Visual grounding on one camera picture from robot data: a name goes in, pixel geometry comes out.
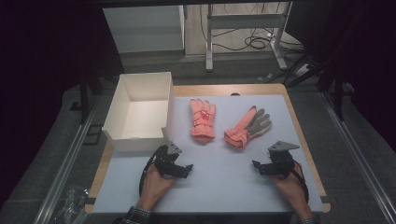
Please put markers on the white box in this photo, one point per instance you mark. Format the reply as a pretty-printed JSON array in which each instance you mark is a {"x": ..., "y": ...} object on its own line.
[{"x": 141, "y": 118}]

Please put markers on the pink glove with grey palm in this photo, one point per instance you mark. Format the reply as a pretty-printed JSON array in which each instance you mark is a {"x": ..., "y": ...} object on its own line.
[{"x": 241, "y": 132}]

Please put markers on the person's right hand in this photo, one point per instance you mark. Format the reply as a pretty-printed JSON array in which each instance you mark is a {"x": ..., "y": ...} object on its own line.
[{"x": 291, "y": 189}]

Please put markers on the white cabinet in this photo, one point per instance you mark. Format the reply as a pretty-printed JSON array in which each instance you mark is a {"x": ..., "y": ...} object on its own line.
[{"x": 143, "y": 28}]

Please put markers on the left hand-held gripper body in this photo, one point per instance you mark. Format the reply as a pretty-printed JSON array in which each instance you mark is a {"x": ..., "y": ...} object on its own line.
[{"x": 165, "y": 161}]

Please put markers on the dark metal stand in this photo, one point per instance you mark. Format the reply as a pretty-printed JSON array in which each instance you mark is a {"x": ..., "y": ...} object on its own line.
[
  {"x": 84, "y": 96},
  {"x": 337, "y": 90}
]

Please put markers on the pale blue table mat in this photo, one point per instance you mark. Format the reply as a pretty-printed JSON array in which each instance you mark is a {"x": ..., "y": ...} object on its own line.
[{"x": 218, "y": 180}]

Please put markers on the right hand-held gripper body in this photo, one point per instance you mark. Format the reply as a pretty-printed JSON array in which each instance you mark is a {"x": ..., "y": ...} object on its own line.
[{"x": 280, "y": 161}]

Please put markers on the aluminium rail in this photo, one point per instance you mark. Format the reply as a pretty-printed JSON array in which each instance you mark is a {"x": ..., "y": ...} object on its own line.
[
  {"x": 62, "y": 168},
  {"x": 358, "y": 155}
]

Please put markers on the dark curtain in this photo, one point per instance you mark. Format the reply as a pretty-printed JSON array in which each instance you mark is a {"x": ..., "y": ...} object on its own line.
[
  {"x": 40, "y": 62},
  {"x": 364, "y": 56}
]

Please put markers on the white power strip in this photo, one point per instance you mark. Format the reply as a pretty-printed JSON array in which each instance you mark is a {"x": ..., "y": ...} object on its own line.
[{"x": 302, "y": 70}]

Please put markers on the pink glove with red print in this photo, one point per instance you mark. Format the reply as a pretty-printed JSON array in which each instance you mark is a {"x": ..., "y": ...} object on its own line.
[{"x": 202, "y": 124}]

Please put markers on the clear plastic bag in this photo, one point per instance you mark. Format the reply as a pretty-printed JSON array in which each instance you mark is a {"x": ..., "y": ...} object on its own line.
[{"x": 70, "y": 205}]

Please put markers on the black floor bracket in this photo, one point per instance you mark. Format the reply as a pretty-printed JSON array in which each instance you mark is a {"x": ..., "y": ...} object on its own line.
[{"x": 92, "y": 134}]

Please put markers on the grey metal desk frame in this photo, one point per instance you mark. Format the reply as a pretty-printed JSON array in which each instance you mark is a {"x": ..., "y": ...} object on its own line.
[{"x": 246, "y": 21}]

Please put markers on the person's left hand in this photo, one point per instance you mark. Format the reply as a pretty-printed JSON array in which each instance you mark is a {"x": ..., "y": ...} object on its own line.
[{"x": 155, "y": 189}]

